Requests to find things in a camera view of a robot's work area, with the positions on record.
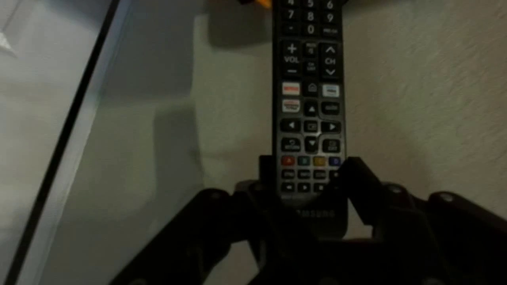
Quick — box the orange snack bag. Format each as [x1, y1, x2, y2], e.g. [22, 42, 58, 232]
[237, 0, 272, 10]

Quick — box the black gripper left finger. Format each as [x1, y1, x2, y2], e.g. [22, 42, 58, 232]
[107, 181, 280, 285]

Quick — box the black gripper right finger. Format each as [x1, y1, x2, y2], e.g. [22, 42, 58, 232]
[337, 157, 507, 285]

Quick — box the black remote control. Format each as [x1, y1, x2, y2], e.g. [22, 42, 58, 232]
[272, 0, 346, 241]

